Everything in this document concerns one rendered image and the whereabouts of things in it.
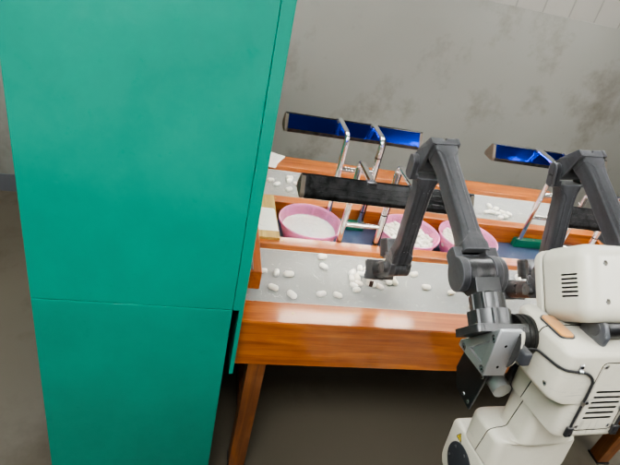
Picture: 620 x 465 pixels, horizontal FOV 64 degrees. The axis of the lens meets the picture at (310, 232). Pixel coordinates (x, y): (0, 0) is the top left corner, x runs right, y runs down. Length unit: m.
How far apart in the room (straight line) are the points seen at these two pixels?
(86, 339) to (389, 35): 2.49
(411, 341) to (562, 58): 2.67
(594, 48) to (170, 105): 3.33
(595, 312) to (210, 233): 0.85
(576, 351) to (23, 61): 1.18
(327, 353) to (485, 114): 2.51
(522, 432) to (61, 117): 1.21
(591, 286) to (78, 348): 1.29
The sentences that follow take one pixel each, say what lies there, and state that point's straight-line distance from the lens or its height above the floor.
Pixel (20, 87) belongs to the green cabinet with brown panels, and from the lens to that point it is 1.18.
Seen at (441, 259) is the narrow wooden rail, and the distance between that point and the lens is 2.07.
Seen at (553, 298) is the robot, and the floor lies 1.26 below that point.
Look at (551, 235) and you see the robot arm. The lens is 1.63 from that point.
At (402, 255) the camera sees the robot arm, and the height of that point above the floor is 1.01.
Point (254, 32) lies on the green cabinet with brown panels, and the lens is 1.07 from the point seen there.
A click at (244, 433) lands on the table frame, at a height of 0.21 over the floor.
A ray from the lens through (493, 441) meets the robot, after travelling 1.30.
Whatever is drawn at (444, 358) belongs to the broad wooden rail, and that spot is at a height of 0.64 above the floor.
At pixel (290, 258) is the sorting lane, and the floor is 0.74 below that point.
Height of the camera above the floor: 1.79
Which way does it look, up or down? 32 degrees down
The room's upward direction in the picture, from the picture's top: 14 degrees clockwise
